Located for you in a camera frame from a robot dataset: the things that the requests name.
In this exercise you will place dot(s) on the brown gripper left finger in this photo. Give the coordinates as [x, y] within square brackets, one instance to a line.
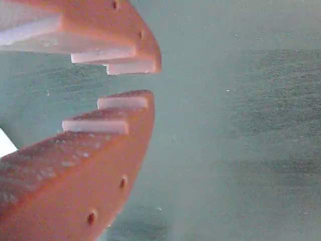
[75, 180]

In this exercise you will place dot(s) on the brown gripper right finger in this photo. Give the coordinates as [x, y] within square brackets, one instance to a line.
[100, 22]

